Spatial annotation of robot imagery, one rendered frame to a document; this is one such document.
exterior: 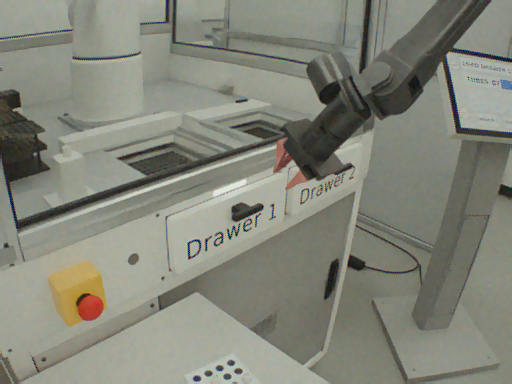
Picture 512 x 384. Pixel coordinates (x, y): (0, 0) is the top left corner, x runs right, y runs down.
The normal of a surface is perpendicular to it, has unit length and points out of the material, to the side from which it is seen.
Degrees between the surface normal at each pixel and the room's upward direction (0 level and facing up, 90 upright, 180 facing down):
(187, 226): 90
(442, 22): 58
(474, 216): 90
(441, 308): 90
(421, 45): 46
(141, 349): 0
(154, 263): 90
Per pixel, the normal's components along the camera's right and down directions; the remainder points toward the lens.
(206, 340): 0.05, -0.90
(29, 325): 0.73, 0.33
